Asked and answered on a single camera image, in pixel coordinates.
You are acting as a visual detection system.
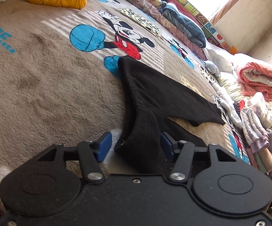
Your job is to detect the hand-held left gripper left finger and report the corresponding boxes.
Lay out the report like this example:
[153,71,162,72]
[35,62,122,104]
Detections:
[24,132,113,184]

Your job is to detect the light grey quilted garment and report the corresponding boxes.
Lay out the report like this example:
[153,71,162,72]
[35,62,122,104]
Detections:
[211,82,242,133]

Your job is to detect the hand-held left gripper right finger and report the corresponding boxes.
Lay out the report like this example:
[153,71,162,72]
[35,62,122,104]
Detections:
[160,132,242,183]

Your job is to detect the colourful alphabet foam mat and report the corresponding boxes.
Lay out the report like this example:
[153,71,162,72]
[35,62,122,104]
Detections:
[148,0,239,54]

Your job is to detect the red and black striped garment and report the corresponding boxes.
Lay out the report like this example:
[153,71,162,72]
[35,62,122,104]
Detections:
[234,100,246,114]

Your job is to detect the mauve floral pillow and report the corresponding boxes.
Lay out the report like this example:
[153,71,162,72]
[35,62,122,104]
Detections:
[104,0,208,61]

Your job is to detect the purple flower print quilt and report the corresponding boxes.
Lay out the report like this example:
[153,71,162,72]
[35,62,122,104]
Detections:
[247,92,272,128]

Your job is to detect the white garment with lavender trim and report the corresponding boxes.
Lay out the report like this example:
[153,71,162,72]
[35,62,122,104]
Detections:
[241,107,272,155]

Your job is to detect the pale blue plush toy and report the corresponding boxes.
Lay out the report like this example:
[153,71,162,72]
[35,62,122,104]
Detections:
[203,60,221,77]

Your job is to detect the black fleece-lined pants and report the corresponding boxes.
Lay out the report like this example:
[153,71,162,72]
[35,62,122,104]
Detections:
[114,56,226,173]

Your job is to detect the coral rolled quilt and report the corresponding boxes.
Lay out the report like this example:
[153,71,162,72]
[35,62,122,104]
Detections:
[232,53,272,104]

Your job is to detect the white comforter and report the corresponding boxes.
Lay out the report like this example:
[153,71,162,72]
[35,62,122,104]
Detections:
[207,48,236,75]

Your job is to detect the cartoon mouse printed blanket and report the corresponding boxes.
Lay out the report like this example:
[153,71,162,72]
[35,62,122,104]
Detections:
[0,0,252,212]

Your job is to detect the pile of mixed clothes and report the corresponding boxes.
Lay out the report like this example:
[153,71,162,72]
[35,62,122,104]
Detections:
[217,72,272,130]

